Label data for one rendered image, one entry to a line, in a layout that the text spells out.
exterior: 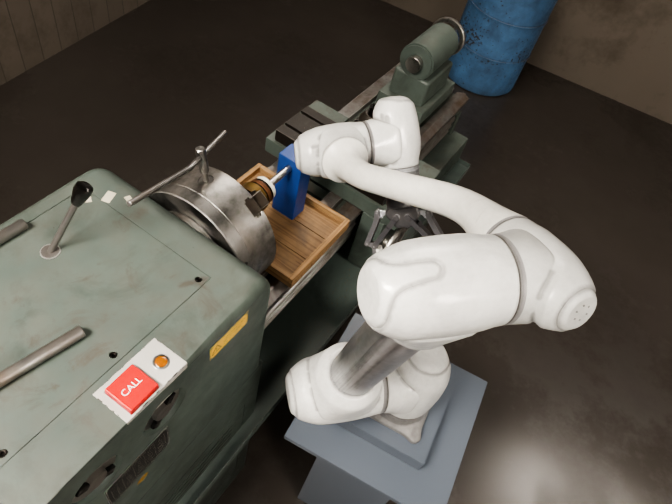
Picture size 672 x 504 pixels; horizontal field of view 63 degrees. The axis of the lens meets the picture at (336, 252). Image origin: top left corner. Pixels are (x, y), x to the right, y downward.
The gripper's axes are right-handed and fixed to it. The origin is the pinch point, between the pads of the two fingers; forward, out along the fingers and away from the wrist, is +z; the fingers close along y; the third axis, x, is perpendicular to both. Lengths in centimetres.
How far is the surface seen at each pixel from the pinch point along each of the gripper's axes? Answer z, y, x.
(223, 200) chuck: -24.5, -34.9, -21.4
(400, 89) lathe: -36, -20, 90
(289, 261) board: 2.4, -36.8, 9.3
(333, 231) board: -2.0, -27.8, 23.2
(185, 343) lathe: -7, -27, -54
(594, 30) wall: -46, 64, 338
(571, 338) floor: 93, 45, 138
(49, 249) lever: -24, -54, -52
